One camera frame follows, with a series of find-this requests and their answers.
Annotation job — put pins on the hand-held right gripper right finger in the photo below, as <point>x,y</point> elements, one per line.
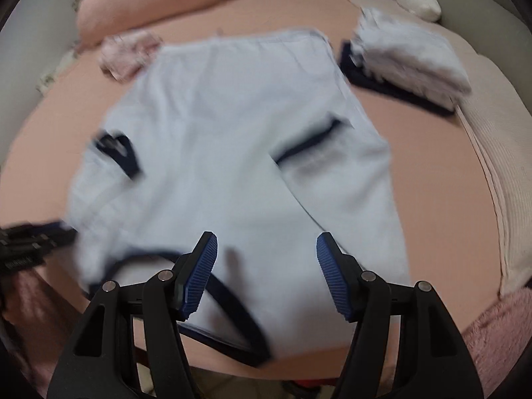
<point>332,278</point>

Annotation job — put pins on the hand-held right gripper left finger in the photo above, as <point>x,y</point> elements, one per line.
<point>199,274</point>

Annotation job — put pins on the pink pillow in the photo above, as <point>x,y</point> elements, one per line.
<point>145,8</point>

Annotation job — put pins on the pink fluffy blanket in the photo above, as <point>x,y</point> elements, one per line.
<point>498,332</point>

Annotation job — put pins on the pink bed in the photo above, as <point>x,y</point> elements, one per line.
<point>428,174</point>

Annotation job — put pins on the padded headboard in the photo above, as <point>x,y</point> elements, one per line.
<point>490,16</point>

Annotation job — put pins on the pink patterned garment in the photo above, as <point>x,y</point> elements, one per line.
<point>129,54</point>

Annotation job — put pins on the white t-shirt with navy trim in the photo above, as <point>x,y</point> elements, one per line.
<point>216,133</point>

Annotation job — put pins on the stack of folded white shirts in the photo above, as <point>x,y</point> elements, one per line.
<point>407,54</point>

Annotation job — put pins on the folded navy garment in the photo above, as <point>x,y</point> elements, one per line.
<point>374,83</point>

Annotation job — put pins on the small white pillow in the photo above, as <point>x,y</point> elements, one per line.
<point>419,4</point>

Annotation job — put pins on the pale knit blanket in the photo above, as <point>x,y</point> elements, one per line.
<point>507,166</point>

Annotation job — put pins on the person's left forearm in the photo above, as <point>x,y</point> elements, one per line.
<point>41,324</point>

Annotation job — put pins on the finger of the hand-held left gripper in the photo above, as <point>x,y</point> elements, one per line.
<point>58,236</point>

